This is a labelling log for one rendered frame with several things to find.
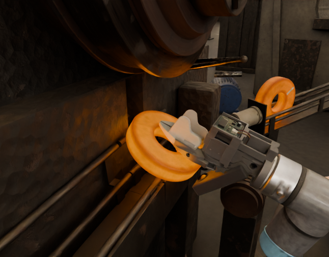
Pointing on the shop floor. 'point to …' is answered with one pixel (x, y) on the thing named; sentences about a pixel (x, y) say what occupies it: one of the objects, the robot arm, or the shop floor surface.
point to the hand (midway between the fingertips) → (164, 128)
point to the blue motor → (228, 95)
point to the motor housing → (239, 218)
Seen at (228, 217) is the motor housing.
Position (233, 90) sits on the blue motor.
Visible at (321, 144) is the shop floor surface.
